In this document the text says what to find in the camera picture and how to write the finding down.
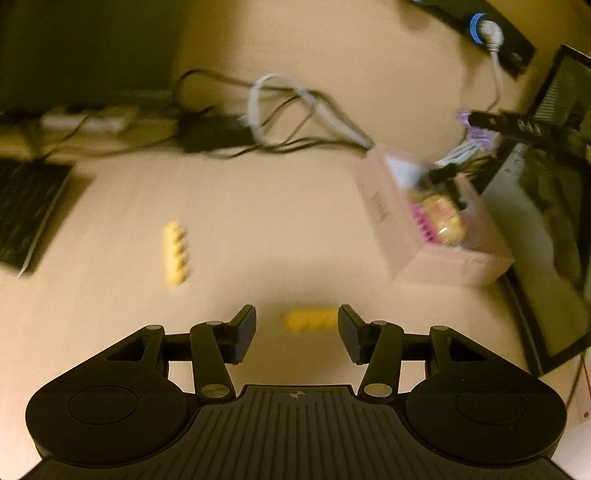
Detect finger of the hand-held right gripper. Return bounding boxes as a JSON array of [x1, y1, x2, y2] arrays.
[[468, 110, 561, 147]]

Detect pink cardboard box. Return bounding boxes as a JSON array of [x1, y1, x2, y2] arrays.
[[353, 148, 515, 287]]

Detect pink plastic mesh basket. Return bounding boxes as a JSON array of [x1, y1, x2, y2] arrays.
[[409, 200, 439, 245]]

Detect black cable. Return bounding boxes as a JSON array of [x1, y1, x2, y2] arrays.
[[175, 69, 370, 158]]

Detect white coiled cable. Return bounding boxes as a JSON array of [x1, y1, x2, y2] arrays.
[[434, 18, 506, 169]]

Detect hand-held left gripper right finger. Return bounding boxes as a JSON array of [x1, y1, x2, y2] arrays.
[[338, 305, 488, 400]]

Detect white power strip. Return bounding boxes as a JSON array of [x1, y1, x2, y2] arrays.
[[39, 106, 140, 133]]

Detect yellow plastic toy piece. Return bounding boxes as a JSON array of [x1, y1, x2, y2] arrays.
[[163, 222, 193, 285], [284, 308, 338, 334]]

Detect black keyboard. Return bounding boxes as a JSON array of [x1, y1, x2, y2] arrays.
[[0, 157, 75, 278]]

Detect computer tower case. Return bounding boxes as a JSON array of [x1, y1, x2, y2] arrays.
[[480, 44, 591, 376]]

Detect round bun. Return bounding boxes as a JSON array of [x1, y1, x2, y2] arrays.
[[422, 194, 467, 246]]

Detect black socket panel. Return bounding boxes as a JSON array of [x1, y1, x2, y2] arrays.
[[406, 0, 537, 78]]

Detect black computer monitor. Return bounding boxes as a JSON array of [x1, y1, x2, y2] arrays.
[[0, 0, 185, 114]]

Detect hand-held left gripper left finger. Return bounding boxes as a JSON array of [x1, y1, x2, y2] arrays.
[[106, 305, 257, 400]]

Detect purple plastic toy piece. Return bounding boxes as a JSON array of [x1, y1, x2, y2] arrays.
[[455, 110, 499, 151]]

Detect black power adapter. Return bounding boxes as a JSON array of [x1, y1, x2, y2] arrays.
[[178, 113, 254, 153]]

